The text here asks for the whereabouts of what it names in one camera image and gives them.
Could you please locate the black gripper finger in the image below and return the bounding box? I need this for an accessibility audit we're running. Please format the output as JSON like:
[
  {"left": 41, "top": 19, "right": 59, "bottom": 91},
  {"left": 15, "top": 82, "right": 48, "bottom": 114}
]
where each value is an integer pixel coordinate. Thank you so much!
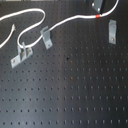
[{"left": 92, "top": 0, "right": 105, "bottom": 10}]

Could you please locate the white cable with red band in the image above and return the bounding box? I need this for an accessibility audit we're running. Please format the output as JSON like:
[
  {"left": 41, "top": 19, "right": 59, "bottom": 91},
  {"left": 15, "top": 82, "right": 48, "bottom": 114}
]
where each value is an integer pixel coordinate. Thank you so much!
[{"left": 0, "top": 0, "right": 120, "bottom": 49}]

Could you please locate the grey metal clip bracket right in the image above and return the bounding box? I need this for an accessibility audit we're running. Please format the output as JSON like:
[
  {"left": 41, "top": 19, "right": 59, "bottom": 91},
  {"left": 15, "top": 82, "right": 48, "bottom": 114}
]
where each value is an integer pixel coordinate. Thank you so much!
[{"left": 109, "top": 20, "right": 117, "bottom": 44}]

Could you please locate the grey metal clip bracket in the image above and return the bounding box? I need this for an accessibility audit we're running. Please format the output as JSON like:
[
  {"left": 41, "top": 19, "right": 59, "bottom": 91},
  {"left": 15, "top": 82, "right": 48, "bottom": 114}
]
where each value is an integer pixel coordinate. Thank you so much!
[
  {"left": 40, "top": 27, "right": 53, "bottom": 49},
  {"left": 11, "top": 43, "right": 33, "bottom": 68},
  {"left": 109, "top": 20, "right": 117, "bottom": 44}
]

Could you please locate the grey metal clip bracket middle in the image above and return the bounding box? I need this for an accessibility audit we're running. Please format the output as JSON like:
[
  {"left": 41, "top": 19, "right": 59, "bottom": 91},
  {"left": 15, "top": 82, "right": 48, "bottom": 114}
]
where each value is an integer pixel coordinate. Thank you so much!
[{"left": 40, "top": 27, "right": 53, "bottom": 49}]

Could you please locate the short white cable end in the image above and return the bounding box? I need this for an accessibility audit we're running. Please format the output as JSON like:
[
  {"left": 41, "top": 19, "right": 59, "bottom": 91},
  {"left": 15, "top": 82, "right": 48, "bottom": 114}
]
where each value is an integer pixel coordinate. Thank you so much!
[{"left": 0, "top": 24, "right": 17, "bottom": 48}]

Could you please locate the grey metal clip bracket left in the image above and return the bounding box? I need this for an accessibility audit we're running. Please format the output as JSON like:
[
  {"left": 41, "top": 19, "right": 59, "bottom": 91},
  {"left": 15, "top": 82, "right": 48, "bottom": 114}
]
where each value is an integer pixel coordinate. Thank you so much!
[{"left": 11, "top": 43, "right": 33, "bottom": 68}]

